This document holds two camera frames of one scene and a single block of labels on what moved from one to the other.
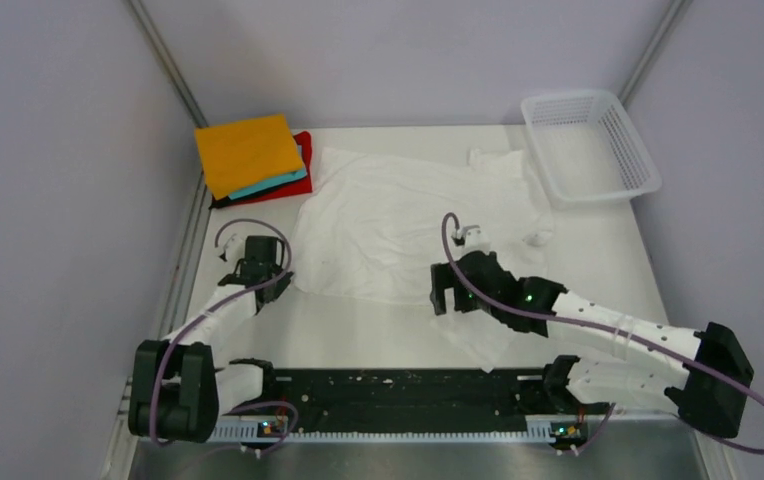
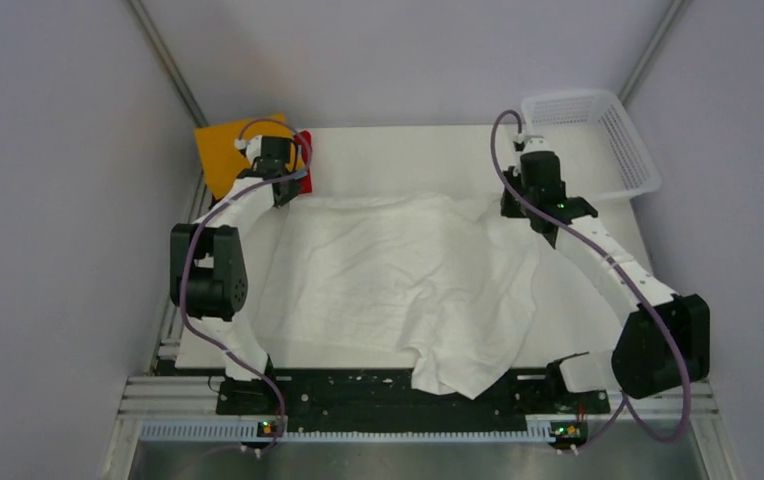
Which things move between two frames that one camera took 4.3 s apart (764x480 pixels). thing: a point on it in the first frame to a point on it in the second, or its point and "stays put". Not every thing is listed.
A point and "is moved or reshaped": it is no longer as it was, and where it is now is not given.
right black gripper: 445,277 to 508,210
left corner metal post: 161,57 stays put
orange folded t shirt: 243,154 stays put
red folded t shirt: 304,186 stays put
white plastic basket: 588,148 stays put
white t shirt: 370,229 is moved or reshaped
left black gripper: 281,285 to 292,192
